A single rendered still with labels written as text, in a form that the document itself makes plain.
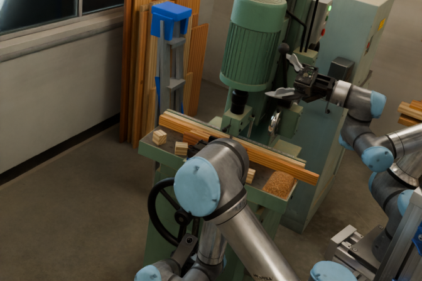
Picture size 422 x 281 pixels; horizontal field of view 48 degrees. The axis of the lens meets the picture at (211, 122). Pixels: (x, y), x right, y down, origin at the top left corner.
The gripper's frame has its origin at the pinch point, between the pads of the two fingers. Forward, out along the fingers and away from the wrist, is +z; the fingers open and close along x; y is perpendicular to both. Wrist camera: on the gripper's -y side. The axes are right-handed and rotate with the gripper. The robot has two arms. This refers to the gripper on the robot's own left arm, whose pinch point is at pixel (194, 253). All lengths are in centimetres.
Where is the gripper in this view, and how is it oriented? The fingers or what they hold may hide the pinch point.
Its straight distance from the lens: 163.1
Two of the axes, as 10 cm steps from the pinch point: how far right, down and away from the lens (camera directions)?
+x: 8.6, 3.8, -3.3
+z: 3.2, 1.0, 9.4
